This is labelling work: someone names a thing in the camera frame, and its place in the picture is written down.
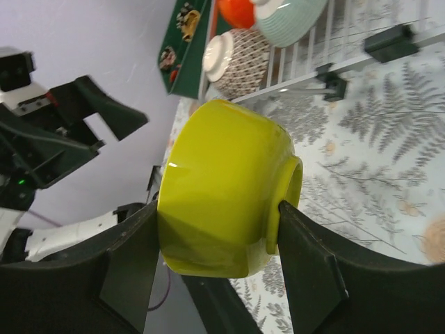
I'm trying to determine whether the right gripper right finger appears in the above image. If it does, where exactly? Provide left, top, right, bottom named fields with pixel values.
left=278, top=201, right=444, bottom=333

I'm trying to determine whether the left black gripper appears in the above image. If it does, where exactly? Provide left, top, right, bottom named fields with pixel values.
left=1, top=75, right=149, bottom=189

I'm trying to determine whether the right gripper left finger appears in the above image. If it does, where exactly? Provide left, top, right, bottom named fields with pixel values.
left=1, top=203, right=159, bottom=333

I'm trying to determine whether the lime green bowl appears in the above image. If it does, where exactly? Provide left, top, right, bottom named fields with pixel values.
left=157, top=100, right=303, bottom=278

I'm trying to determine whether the light green striped bowl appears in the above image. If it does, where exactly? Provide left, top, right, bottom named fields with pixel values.
left=250, top=0, right=327, bottom=48

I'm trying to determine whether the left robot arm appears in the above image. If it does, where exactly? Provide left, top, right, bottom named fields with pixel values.
left=1, top=76, right=148, bottom=264

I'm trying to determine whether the green compartment organizer tray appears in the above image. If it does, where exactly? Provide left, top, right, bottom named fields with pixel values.
left=158, top=1, right=212, bottom=99

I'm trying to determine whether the floral table mat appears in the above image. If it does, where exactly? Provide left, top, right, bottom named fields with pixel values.
left=163, top=34, right=445, bottom=334

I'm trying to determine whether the white brown patterned bowl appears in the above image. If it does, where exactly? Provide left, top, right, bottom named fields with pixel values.
left=202, top=29, right=270, bottom=100

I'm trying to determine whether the front orange bowl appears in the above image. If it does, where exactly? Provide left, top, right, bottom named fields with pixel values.
left=217, top=0, right=254, bottom=29

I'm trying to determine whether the metal wire dish rack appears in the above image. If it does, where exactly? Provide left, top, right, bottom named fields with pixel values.
left=197, top=0, right=445, bottom=105

